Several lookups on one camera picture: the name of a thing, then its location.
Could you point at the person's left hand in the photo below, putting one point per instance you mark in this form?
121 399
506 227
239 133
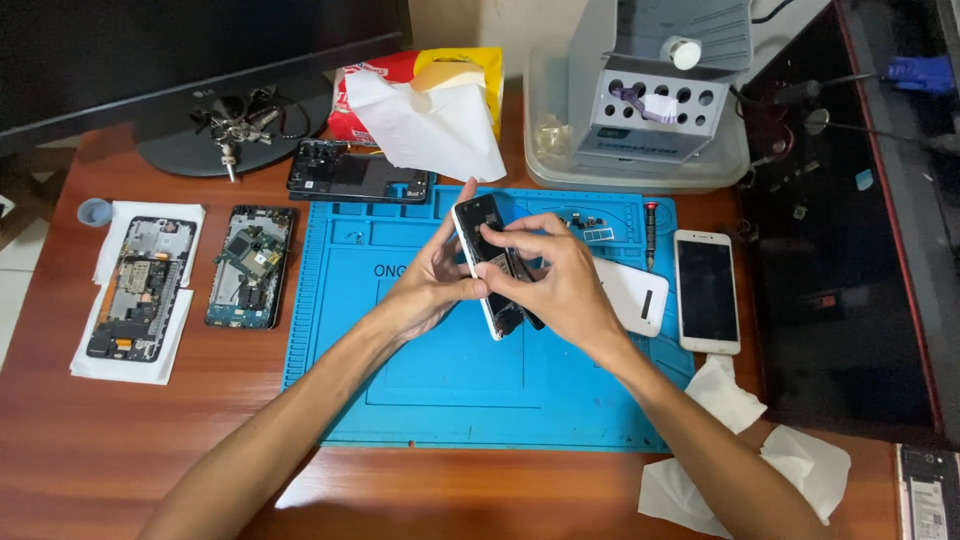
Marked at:
424 289

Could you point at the person's right hand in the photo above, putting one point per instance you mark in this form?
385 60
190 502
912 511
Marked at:
566 292

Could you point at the black phone battery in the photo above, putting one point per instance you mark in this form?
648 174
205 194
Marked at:
529 311

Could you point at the white-framed phone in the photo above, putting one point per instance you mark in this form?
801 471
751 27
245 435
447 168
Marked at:
480 221

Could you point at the white phone back cover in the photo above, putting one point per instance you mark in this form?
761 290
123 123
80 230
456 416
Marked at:
634 296

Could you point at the small loose phone parts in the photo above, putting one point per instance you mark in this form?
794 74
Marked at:
591 223

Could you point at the red-capped precision screwdriver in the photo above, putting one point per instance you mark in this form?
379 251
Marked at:
650 232

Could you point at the blue silicone repair mat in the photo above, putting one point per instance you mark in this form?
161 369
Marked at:
450 390

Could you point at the clear plastic container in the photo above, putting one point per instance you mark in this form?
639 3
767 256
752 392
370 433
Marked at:
547 161

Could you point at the white phone with black screen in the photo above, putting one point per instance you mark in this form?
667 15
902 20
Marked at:
706 289

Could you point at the large white tissue sheet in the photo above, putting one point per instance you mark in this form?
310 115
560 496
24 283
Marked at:
435 131

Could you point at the disassembled phone with green board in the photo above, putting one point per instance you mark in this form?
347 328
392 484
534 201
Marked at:
251 266

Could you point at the small crumpled white tissue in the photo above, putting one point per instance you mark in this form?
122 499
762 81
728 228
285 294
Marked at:
724 397

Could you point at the red yellow tissue packet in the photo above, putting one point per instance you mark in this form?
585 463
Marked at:
375 71

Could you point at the bunch of metal keys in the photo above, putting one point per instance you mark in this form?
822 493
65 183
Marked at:
236 124

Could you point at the white round knob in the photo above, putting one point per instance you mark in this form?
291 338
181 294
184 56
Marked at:
684 52

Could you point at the wide crumpled white tissue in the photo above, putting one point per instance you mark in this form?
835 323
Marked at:
795 472

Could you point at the grey tool holder stand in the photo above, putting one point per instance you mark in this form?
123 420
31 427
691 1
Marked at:
675 19

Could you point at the round inspection mirror tool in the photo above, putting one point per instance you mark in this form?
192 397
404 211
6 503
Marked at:
817 120

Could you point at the flat white tissue underlay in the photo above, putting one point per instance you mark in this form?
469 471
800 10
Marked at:
120 371

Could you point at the small light blue chip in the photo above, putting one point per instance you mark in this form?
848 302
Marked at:
865 180

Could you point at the small blue plastic cap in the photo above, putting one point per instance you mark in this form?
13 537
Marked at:
94 213

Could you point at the black monitor with stand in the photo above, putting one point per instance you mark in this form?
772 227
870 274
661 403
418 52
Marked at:
150 52

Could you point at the opened phone with white label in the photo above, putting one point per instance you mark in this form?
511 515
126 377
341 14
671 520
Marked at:
930 495

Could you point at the black phone back frame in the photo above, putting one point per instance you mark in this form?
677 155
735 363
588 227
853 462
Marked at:
352 176

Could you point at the disassembled phone with silver frame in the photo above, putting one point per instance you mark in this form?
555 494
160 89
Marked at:
142 289

